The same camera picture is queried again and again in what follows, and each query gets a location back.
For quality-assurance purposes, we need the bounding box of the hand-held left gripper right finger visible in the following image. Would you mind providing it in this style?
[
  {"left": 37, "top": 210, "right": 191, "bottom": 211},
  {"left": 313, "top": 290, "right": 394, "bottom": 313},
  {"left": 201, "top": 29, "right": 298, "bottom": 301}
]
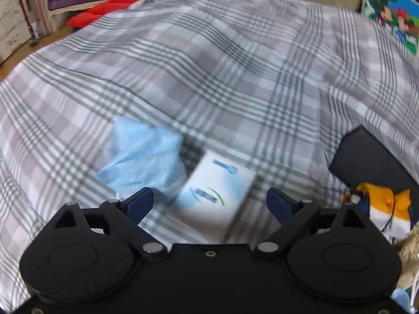
[{"left": 253, "top": 186, "right": 368, "bottom": 260}]

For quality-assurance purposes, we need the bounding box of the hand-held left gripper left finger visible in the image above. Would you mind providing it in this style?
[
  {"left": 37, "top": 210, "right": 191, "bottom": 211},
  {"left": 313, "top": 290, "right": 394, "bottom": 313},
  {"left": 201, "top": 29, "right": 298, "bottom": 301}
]
[{"left": 52, "top": 186, "right": 167, "bottom": 260}]

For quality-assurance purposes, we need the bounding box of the blue face mask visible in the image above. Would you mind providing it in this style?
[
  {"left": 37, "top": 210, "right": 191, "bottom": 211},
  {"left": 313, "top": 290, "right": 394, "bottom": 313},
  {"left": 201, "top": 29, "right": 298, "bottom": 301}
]
[{"left": 96, "top": 116, "right": 187, "bottom": 203}]

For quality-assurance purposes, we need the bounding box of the white cardboard box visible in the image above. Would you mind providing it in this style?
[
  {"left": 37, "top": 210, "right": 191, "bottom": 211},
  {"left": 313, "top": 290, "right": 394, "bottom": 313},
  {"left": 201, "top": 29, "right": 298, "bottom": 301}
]
[{"left": 168, "top": 150, "right": 257, "bottom": 244}]

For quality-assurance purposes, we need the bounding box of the orange and white sock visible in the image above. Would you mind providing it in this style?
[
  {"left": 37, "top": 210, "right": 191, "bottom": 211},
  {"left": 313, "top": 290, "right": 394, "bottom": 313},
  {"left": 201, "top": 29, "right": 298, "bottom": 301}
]
[{"left": 342, "top": 183, "right": 412, "bottom": 239}]

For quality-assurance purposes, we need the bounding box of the beige plush toy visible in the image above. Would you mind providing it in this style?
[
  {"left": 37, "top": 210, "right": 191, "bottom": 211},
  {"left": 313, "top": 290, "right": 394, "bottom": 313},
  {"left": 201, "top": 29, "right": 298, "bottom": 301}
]
[{"left": 391, "top": 226, "right": 419, "bottom": 290}]

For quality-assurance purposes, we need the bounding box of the light blue cloth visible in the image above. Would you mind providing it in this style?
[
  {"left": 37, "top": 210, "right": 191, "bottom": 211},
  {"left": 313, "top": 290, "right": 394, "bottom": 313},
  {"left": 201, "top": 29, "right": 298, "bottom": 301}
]
[{"left": 391, "top": 288, "right": 412, "bottom": 313}]

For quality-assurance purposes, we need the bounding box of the grey plaid blanket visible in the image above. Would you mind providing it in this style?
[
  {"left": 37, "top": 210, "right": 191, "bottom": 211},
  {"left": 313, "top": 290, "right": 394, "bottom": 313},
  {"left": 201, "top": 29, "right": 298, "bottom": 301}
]
[{"left": 0, "top": 0, "right": 419, "bottom": 314}]

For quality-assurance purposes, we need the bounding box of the cartoon printed poster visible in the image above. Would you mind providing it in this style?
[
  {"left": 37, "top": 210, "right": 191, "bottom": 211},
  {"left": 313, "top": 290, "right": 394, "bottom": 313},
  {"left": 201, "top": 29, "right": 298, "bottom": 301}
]
[{"left": 362, "top": 0, "right": 419, "bottom": 56}]

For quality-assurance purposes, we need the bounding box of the red stick vacuum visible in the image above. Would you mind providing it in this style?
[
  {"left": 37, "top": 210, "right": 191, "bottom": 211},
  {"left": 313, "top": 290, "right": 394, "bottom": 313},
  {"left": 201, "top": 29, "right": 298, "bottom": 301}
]
[{"left": 13, "top": 0, "right": 41, "bottom": 46}]

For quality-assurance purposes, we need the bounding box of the white cabinet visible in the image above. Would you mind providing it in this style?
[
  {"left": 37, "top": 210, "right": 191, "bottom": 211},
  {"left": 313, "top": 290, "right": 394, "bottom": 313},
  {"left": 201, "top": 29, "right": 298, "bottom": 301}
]
[{"left": 0, "top": 0, "right": 33, "bottom": 66}]

